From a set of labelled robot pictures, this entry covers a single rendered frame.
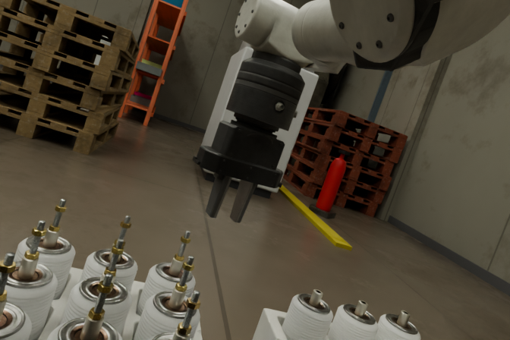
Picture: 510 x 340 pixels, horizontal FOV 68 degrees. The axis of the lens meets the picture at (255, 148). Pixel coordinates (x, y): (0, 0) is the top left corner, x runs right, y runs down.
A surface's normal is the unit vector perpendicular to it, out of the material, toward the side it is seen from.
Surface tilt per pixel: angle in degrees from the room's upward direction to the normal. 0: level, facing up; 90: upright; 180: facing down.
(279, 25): 90
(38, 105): 90
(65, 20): 90
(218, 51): 90
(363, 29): 131
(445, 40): 125
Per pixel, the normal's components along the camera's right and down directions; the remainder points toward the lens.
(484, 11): 0.47, 0.77
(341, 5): -0.89, 0.40
